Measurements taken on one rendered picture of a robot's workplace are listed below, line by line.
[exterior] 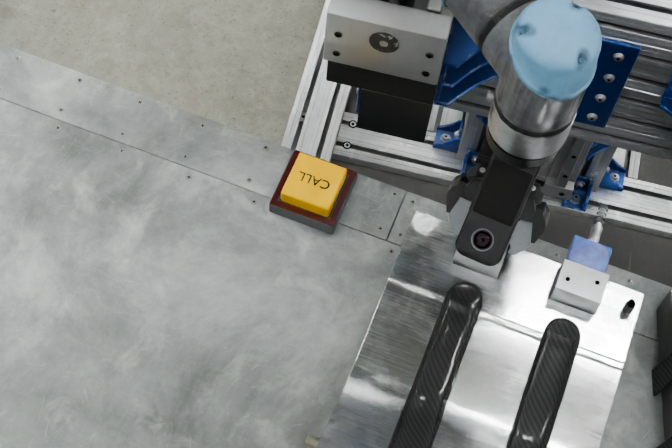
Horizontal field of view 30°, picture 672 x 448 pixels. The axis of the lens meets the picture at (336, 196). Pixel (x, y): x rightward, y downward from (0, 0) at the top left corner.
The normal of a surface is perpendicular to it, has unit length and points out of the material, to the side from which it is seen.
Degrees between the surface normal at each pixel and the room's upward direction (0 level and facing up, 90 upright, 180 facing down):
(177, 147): 0
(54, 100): 0
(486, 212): 28
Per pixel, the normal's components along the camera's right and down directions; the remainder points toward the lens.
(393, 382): 0.07, -0.52
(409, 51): -0.23, 0.84
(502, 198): -0.15, -0.06
